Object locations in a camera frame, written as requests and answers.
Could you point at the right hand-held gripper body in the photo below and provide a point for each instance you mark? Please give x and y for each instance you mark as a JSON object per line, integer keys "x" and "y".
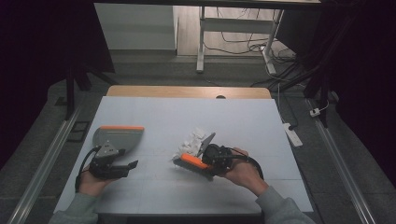
{"x": 219, "y": 157}

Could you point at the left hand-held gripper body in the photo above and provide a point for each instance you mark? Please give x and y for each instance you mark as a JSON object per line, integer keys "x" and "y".
{"x": 106, "y": 151}

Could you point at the grey dustpan with orange edge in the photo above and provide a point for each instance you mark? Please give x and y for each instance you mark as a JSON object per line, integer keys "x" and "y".
{"x": 121, "y": 137}

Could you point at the orange brush with grey bristles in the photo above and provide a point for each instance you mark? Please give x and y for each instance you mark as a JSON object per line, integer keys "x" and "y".
{"x": 193, "y": 161}

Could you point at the pile of white paper scraps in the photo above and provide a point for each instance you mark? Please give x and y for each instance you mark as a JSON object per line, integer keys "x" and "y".
{"x": 193, "y": 141}

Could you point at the person's right hand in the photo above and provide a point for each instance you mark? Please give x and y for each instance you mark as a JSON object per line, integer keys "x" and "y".
{"x": 246, "y": 172}

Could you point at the person's left hand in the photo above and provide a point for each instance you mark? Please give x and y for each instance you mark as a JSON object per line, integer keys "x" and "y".
{"x": 91, "y": 185}

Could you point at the white board table cover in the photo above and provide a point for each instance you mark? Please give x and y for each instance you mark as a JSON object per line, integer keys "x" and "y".
{"x": 186, "y": 112}

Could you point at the black metal stand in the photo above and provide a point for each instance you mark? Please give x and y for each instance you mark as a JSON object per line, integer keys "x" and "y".
{"x": 320, "y": 81}
{"x": 71, "y": 93}

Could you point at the wooden table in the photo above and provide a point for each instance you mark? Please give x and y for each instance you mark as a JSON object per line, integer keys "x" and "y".
{"x": 186, "y": 91}

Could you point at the white power strip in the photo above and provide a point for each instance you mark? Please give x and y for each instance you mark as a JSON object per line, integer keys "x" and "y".
{"x": 292, "y": 135}

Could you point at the small white plug adapter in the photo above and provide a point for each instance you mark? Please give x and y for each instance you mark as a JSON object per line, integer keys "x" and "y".
{"x": 315, "y": 112}

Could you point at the dark curtain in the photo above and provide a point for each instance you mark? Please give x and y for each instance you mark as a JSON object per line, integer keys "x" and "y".
{"x": 37, "y": 46}
{"x": 367, "y": 77}

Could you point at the white cabinet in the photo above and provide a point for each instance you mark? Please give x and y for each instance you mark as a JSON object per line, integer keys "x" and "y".
{"x": 135, "y": 26}

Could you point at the aluminium rail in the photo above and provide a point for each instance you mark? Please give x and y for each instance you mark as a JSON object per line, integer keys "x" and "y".
{"x": 342, "y": 161}
{"x": 46, "y": 158}

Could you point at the white metal desk frame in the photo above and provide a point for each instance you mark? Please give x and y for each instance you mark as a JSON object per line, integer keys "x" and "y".
{"x": 236, "y": 25}

